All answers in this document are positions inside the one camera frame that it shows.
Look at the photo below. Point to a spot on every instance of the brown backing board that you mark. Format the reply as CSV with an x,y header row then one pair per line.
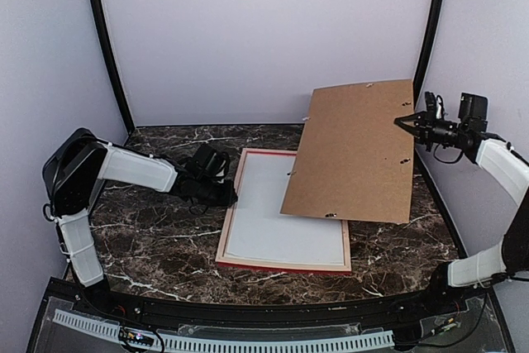
x,y
353,163

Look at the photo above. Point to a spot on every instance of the black corner post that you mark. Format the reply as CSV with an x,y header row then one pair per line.
x,y
111,65
427,45

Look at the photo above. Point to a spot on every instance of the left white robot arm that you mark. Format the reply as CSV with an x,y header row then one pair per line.
x,y
77,173

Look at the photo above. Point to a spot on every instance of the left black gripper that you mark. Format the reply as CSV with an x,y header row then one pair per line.
x,y
226,197

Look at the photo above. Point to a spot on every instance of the black front table rail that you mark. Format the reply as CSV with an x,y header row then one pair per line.
x,y
403,313

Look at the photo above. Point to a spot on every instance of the white cable tray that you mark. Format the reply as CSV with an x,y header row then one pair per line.
x,y
227,339

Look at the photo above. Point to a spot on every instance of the red wooden picture frame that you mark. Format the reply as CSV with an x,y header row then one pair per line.
x,y
285,266

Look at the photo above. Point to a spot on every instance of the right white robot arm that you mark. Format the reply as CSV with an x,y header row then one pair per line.
x,y
507,258

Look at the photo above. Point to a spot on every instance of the landscape photo print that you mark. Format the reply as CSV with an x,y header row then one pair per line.
x,y
273,237

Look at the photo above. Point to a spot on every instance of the left black corner post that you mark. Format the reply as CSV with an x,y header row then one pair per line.
x,y
111,65

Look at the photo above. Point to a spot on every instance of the right black corner post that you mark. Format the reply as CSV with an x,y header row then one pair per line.
x,y
427,45

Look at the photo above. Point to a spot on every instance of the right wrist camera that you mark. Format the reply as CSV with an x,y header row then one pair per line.
x,y
435,109

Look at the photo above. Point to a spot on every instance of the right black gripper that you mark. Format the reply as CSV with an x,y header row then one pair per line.
x,y
423,131

